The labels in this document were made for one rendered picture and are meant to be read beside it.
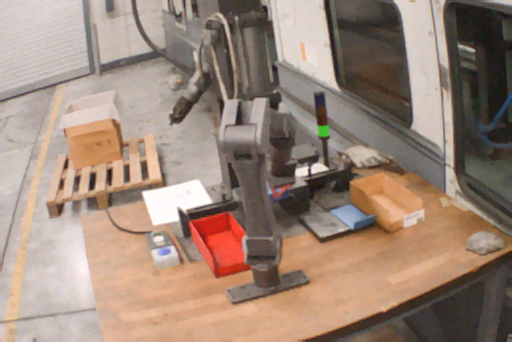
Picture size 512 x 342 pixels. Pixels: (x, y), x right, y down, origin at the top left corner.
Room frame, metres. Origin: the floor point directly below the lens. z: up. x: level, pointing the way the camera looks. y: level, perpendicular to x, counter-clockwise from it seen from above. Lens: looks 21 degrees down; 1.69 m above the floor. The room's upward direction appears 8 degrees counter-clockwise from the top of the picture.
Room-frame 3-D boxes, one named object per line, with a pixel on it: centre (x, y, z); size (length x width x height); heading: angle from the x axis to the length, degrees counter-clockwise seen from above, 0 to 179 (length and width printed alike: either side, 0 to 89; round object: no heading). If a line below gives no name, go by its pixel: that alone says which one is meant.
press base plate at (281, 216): (1.77, -0.04, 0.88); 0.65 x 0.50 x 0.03; 106
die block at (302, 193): (1.69, -0.03, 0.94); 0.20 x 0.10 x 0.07; 106
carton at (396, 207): (1.58, -0.37, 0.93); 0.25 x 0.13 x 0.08; 16
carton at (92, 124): (4.95, 1.36, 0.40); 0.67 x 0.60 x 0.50; 8
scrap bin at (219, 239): (1.48, 0.11, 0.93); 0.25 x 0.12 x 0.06; 16
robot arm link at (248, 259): (1.27, 0.01, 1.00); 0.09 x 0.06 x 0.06; 71
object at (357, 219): (1.54, -0.25, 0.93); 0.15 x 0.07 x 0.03; 19
